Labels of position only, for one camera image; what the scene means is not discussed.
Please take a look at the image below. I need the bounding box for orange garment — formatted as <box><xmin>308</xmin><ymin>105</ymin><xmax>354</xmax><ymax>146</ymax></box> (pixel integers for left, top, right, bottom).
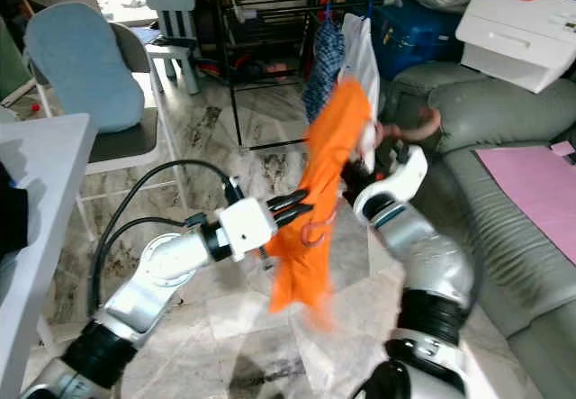
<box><xmin>270</xmin><ymin>77</ymin><xmax>374</xmax><ymax>323</ymax></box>

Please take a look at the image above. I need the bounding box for pink plastic hanger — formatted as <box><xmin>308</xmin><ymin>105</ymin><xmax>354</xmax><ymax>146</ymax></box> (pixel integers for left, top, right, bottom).
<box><xmin>301</xmin><ymin>106</ymin><xmax>442</xmax><ymax>249</ymax></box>

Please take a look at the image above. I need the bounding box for blue plaid shirt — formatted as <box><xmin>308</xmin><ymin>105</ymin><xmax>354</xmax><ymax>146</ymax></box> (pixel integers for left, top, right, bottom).
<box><xmin>301</xmin><ymin>16</ymin><xmax>347</xmax><ymax>121</ymax></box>

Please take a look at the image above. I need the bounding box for white shirt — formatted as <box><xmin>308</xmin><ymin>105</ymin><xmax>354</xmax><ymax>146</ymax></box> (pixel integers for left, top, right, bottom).
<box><xmin>337</xmin><ymin>12</ymin><xmax>383</xmax><ymax>175</ymax></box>

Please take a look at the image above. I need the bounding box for grey green sofa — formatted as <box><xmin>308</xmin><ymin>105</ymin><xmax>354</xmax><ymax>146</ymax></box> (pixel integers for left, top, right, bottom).
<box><xmin>378</xmin><ymin>61</ymin><xmax>576</xmax><ymax>399</ymax></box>

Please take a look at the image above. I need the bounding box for black metal drying rack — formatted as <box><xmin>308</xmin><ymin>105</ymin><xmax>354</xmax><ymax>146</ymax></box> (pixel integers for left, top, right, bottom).
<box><xmin>205</xmin><ymin>0</ymin><xmax>388</xmax><ymax>148</ymax></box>

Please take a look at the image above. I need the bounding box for blue suitcase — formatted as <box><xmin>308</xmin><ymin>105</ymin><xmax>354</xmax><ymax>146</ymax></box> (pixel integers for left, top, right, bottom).
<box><xmin>369</xmin><ymin>0</ymin><xmax>469</xmax><ymax>80</ymax></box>

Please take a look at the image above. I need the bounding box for white folding chair dark seat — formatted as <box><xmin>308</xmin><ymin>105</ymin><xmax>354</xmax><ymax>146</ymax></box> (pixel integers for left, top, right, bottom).
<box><xmin>25</xmin><ymin>23</ymin><xmax>181</xmax><ymax>204</ymax></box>

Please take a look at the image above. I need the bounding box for pink mat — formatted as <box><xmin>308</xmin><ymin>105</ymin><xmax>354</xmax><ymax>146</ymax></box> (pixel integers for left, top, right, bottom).
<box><xmin>472</xmin><ymin>142</ymin><xmax>576</xmax><ymax>265</ymax></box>

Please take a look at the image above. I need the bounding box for black garment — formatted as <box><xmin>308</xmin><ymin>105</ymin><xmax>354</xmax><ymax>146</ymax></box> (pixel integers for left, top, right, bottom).
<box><xmin>0</xmin><ymin>160</ymin><xmax>30</xmax><ymax>256</ymax></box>

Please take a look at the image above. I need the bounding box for white drawer cabinet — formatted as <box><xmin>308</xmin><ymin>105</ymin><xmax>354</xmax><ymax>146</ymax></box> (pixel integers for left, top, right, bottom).
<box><xmin>454</xmin><ymin>0</ymin><xmax>576</xmax><ymax>94</ymax></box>

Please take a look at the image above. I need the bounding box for white plastic folding table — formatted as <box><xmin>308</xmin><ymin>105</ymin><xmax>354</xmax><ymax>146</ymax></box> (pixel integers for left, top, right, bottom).
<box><xmin>0</xmin><ymin>113</ymin><xmax>98</xmax><ymax>399</ymax></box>

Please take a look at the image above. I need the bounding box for green storage box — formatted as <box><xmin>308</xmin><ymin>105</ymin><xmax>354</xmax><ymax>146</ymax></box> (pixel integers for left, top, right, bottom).
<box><xmin>0</xmin><ymin>21</ymin><xmax>23</xmax><ymax>85</ymax></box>

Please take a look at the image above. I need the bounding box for light blue cushion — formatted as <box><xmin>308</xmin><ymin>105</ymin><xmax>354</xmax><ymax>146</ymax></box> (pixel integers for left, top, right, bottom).
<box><xmin>24</xmin><ymin>3</ymin><xmax>145</xmax><ymax>134</ymax></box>

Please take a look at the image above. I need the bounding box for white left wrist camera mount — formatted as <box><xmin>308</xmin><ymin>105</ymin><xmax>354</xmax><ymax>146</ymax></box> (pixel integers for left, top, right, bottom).
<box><xmin>216</xmin><ymin>196</ymin><xmax>280</xmax><ymax>263</ymax></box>

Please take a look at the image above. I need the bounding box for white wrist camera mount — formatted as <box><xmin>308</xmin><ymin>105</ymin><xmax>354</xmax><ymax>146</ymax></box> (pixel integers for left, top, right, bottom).
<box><xmin>216</xmin><ymin>196</ymin><xmax>280</xmax><ymax>263</ymax></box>
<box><xmin>353</xmin><ymin>145</ymin><xmax>428</xmax><ymax>224</ymax></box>

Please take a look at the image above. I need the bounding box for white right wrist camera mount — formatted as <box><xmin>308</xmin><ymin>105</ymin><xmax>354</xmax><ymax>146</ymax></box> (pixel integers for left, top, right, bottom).
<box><xmin>353</xmin><ymin>145</ymin><xmax>428</xmax><ymax>224</ymax></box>

